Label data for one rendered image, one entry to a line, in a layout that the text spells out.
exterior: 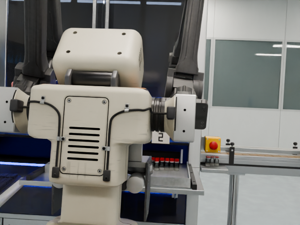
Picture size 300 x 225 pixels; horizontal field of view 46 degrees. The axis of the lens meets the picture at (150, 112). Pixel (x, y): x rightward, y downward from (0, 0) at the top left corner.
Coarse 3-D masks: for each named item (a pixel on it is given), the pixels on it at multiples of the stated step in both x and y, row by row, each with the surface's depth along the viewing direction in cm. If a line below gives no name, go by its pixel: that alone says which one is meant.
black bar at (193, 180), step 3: (189, 165) 167; (189, 168) 159; (189, 171) 153; (192, 171) 153; (192, 174) 148; (192, 177) 142; (192, 180) 137; (195, 180) 137; (192, 183) 132; (195, 183) 132; (192, 186) 131; (195, 186) 131; (192, 189) 131; (195, 189) 131
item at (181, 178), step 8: (184, 168) 168; (128, 176) 135; (144, 176) 135; (152, 176) 135; (160, 176) 149; (168, 176) 150; (176, 176) 150; (184, 176) 151; (144, 184) 135; (152, 184) 135; (160, 184) 134; (168, 184) 134; (176, 184) 134; (184, 184) 134
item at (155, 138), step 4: (152, 132) 171; (156, 132) 171; (160, 132) 171; (164, 132) 171; (152, 136) 171; (156, 136) 171; (160, 136) 171; (164, 136) 171; (168, 136) 170; (152, 140) 171; (156, 140) 171; (164, 140) 171; (168, 140) 171
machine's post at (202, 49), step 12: (204, 0) 166; (204, 12) 167; (204, 24) 167; (204, 36) 167; (204, 48) 168; (204, 60) 168; (204, 72) 168; (192, 144) 170; (192, 156) 170; (192, 204) 172; (192, 216) 172
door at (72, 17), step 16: (16, 0) 173; (64, 0) 171; (80, 0) 171; (16, 16) 173; (64, 16) 172; (80, 16) 171; (96, 16) 171; (16, 32) 174; (16, 48) 174; (16, 64) 174
